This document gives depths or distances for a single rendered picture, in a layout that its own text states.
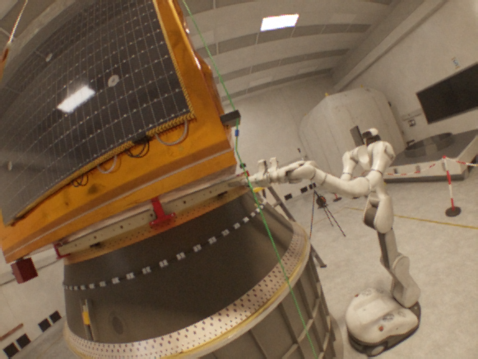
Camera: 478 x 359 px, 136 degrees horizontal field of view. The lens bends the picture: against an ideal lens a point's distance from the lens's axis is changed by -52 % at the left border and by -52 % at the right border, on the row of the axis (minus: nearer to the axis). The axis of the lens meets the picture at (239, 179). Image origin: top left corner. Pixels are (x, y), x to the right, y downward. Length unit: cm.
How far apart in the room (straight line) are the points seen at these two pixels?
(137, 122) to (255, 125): 878
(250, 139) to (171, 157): 854
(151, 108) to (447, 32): 786
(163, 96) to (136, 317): 85
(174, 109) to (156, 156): 17
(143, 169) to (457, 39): 789
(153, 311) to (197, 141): 68
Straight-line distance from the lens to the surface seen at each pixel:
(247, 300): 89
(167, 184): 68
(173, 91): 70
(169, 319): 87
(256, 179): 100
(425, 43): 824
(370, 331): 170
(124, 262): 95
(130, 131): 71
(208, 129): 67
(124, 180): 75
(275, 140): 935
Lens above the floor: 168
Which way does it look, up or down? 1 degrees up
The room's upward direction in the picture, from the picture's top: 22 degrees counter-clockwise
